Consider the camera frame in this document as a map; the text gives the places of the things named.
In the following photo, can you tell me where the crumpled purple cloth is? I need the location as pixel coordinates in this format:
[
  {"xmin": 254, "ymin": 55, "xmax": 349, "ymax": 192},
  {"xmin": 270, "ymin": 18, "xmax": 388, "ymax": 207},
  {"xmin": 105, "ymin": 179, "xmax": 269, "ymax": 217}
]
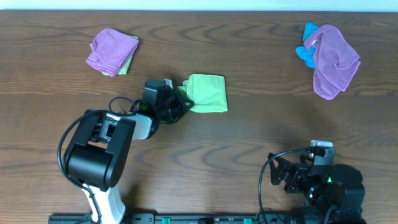
[{"xmin": 303, "ymin": 24, "xmax": 361, "ymax": 100}]

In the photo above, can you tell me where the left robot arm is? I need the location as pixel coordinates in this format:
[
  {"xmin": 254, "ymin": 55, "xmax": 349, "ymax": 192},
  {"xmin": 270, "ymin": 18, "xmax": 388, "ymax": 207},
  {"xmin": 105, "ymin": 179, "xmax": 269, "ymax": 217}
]
[{"xmin": 49, "ymin": 79, "xmax": 194, "ymax": 223}]

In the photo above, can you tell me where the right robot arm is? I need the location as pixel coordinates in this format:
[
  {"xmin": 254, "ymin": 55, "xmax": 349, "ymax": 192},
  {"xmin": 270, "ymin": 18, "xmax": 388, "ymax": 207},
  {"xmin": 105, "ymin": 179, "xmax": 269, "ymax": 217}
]
[{"xmin": 268, "ymin": 148, "xmax": 366, "ymax": 224}]

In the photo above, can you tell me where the folded green cloth underneath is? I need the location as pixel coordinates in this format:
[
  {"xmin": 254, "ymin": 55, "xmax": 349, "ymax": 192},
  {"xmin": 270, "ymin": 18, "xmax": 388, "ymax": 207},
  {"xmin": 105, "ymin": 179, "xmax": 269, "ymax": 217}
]
[{"xmin": 101, "ymin": 35, "xmax": 139, "ymax": 76}]

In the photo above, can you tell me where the blue cloth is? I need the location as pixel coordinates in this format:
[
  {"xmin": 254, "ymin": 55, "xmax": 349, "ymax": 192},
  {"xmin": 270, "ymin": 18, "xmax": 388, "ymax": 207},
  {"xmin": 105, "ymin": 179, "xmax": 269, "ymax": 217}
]
[{"xmin": 295, "ymin": 22, "xmax": 319, "ymax": 69}]

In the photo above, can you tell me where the right black cable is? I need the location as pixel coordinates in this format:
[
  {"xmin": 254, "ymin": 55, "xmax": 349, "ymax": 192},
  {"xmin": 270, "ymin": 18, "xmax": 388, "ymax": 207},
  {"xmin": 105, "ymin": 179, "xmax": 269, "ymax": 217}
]
[{"xmin": 257, "ymin": 147, "xmax": 326, "ymax": 224}]

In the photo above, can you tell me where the green microfiber cloth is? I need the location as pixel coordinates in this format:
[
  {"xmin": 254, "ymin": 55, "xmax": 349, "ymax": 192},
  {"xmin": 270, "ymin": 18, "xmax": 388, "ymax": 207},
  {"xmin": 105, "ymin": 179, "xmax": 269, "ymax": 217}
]
[{"xmin": 177, "ymin": 74, "xmax": 228, "ymax": 113}]

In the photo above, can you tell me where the folded purple cloth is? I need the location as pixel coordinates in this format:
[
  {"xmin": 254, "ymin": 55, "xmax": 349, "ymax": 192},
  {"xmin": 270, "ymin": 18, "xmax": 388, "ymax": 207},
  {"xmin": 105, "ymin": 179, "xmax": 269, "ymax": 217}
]
[{"xmin": 86, "ymin": 28, "xmax": 139, "ymax": 77}]

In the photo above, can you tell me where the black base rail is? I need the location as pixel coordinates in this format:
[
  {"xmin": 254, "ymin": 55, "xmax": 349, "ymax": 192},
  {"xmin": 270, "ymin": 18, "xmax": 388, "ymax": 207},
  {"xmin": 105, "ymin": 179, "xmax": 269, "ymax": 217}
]
[{"xmin": 47, "ymin": 213, "xmax": 366, "ymax": 224}]

